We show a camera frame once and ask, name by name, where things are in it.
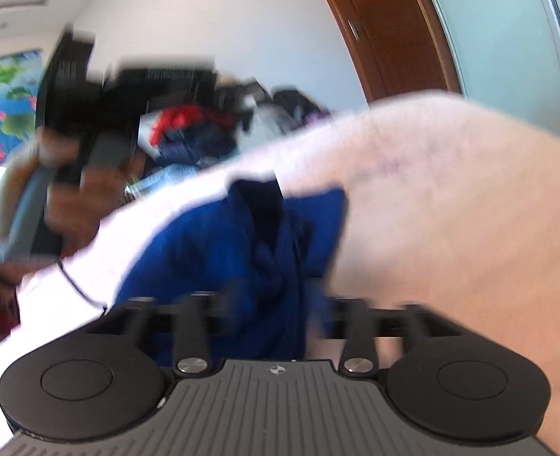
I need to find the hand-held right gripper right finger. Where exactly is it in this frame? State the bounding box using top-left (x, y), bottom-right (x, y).
top-left (308, 290), bottom-right (464, 378)

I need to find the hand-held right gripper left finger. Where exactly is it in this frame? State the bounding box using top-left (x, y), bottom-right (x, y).
top-left (87, 292), bottom-right (243, 378)

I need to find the pile of dark clothes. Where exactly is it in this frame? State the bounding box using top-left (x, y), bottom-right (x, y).
top-left (138, 81), bottom-right (333, 181)

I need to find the person's left hand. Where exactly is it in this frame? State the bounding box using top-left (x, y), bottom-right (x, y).
top-left (38, 130), bottom-right (138, 248)

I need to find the red garment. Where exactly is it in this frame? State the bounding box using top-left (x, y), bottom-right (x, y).
top-left (149, 104), bottom-right (224, 148)

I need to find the light blue knit garment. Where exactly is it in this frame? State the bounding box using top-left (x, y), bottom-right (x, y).
top-left (133, 166), bottom-right (224, 200)

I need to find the pink fleece blanket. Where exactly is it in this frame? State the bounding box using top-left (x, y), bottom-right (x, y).
top-left (0, 90), bottom-right (560, 456)

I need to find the brown wooden door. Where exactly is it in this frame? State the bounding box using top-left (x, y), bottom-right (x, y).
top-left (308, 0), bottom-right (462, 104)

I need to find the frosted glass sliding door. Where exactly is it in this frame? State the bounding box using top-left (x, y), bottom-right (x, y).
top-left (413, 0), bottom-right (560, 148)

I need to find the lotus flower wall poster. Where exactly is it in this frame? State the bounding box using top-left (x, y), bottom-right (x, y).
top-left (0, 50), bottom-right (43, 169)

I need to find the black cable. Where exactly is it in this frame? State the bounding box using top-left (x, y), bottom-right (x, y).
top-left (59, 259), bottom-right (107, 309)

